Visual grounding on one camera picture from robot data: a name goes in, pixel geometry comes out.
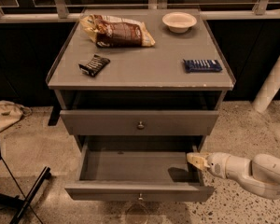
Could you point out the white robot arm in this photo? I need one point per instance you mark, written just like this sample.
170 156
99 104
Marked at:
260 175

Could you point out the grey drawer cabinet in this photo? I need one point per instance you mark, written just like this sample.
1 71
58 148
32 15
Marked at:
142 79

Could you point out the brown chip bag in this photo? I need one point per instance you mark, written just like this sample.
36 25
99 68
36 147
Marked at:
111 32

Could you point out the white diagonal pillar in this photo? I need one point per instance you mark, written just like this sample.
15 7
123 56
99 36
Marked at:
269 89

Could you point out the grey drawer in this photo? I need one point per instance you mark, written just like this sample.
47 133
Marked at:
139 122
149 176

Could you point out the black candy bar wrapper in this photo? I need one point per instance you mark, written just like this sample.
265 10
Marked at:
94 66

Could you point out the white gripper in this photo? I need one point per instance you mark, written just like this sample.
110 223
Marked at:
218 165

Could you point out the grey top drawer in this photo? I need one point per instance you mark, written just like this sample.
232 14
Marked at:
139 122

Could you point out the blue candy bar wrapper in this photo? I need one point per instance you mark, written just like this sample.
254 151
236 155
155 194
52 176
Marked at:
202 66

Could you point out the beige cloth bag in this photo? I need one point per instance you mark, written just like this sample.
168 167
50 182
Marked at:
11 113

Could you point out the black tripod stand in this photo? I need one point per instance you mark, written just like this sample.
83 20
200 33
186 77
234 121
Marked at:
21 205

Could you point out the white bowl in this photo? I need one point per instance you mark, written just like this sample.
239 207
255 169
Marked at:
179 22

